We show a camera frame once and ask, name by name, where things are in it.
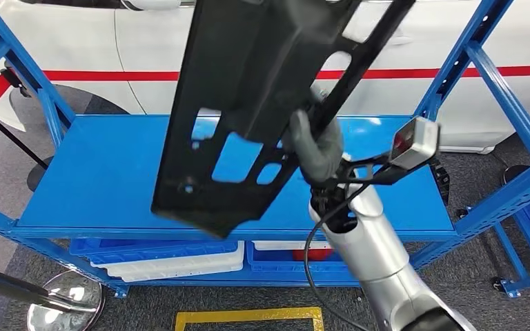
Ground large blue metal shelf rack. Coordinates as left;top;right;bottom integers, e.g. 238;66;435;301
0;0;530;300

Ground yellow floor tape square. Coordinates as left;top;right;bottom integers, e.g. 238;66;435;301
175;307;325;331

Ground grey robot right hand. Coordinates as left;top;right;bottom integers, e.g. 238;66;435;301
288;109;344;185

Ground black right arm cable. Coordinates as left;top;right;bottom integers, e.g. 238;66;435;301
304;180;371;331

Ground red object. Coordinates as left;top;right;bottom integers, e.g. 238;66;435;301
291;248;335;263

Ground large black plastic car part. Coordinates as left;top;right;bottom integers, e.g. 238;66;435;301
150;0;417;239

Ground blue plastic bin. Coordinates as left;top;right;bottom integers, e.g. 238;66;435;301
69;238;239;267
246;241;362;276

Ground chrome stanchion post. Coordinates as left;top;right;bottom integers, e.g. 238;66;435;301
0;262;107;331

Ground white car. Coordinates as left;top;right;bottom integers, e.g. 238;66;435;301
0;0;530;157

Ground black ribbed plastic piece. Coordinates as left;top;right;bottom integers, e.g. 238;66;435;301
429;157;451;208

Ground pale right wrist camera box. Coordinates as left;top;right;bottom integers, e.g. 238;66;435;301
387;116;440;172

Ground black stanchion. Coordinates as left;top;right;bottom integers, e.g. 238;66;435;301
0;113;57;194
502;163;530;188

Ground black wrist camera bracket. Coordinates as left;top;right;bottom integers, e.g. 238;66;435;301
308;152;412;188

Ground long red barrier belt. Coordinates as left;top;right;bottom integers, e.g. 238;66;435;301
43;63;530;83

